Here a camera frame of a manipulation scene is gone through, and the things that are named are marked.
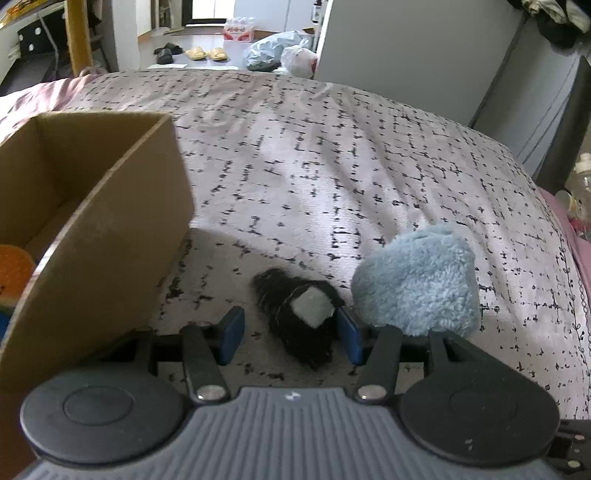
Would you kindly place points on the mauve satin bed sheet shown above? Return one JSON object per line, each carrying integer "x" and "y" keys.
{"x": 18, "y": 107}

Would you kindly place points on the bedside plastic bottle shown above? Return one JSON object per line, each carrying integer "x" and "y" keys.
{"x": 581, "y": 185}

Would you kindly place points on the brown cardboard box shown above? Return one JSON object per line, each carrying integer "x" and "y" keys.
{"x": 102, "y": 202}

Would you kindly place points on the white black patterned blanket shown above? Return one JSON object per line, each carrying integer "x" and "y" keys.
{"x": 312, "y": 177}

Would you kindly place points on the pack of water bottles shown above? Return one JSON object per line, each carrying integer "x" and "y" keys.
{"x": 239, "y": 29}

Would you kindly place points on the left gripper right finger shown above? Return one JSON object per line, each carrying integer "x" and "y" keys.
{"x": 377, "y": 350}

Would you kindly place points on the black fuzzy item white tag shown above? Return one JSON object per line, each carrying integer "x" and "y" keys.
{"x": 301, "y": 312}

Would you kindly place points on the white red plastic bag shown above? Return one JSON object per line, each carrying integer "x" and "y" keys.
{"x": 299, "y": 61}

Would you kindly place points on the black slippers pair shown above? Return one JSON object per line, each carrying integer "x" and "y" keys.
{"x": 165, "y": 55}

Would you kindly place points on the hanging black white clothes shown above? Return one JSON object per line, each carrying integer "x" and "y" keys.
{"x": 562, "y": 23}

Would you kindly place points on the grey blue garbage bag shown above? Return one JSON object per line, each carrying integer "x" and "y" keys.
{"x": 265, "y": 55}

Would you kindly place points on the round yellow edged table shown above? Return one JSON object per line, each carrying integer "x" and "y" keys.
{"x": 51, "y": 35}

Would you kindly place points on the left yellow slipper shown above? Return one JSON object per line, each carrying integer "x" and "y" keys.
{"x": 195, "y": 54}

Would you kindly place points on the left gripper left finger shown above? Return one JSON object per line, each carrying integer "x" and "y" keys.
{"x": 204, "y": 350}

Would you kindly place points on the light blue fluffy plush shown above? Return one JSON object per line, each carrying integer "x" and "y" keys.
{"x": 421, "y": 281}

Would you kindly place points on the blue printed packet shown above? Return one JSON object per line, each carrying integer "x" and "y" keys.
{"x": 4, "y": 323}

